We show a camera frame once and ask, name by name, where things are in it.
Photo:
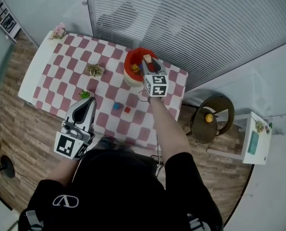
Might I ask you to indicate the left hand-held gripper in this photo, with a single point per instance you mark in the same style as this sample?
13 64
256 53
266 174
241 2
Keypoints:
64 145

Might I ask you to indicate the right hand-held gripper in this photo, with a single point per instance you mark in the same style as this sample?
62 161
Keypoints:
158 85

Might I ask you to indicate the beige wooden block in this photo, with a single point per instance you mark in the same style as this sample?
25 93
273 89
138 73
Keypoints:
147 58

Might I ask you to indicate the blue cube block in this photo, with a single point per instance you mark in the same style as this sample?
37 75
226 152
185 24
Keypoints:
116 106

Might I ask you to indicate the red cube block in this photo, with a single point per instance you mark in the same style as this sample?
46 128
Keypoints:
127 109

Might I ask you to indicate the person's right forearm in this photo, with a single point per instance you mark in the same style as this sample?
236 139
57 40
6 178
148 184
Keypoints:
169 133

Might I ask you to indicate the person's left forearm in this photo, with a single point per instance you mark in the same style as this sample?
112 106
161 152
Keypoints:
63 171

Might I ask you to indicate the green potted plant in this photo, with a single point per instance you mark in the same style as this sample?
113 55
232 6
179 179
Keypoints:
85 94

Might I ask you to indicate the red and cream bucket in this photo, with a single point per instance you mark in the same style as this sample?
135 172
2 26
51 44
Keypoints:
132 80

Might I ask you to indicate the person's left shoe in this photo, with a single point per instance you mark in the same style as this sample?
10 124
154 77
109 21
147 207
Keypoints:
105 142

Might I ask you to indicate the person's shoe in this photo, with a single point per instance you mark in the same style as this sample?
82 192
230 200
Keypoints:
105 142
123 147

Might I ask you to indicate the brown succulent potted plant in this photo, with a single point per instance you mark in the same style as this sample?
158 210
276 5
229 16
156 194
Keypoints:
93 70

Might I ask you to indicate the person's right shoe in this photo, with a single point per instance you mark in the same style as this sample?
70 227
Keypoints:
123 147

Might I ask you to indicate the pink checkered tablecloth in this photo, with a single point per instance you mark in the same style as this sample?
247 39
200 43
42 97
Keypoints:
85 56

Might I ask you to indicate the white window blinds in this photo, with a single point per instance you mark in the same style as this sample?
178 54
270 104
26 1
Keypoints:
205 20

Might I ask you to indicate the yellow fruit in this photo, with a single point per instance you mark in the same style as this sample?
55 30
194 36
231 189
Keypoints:
209 118

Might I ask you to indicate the dark wicker chair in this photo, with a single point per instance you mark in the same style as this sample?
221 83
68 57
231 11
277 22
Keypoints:
202 131

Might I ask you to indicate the black fan stand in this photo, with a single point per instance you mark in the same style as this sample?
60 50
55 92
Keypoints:
7 166

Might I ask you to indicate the person's black shirt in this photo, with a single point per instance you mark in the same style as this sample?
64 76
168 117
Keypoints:
121 196

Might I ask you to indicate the round grey door knob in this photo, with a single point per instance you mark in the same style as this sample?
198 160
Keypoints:
84 2

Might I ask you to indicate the white shelf unit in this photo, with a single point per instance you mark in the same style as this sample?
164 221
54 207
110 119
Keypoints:
5 20

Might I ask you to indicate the small flower decoration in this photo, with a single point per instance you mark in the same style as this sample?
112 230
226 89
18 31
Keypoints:
260 126

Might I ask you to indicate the teal book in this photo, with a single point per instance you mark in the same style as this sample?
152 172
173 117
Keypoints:
253 143

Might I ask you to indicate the white side table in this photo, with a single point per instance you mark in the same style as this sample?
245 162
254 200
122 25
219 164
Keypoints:
261 153

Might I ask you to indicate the black metal frame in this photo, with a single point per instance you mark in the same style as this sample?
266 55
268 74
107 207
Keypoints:
157 165

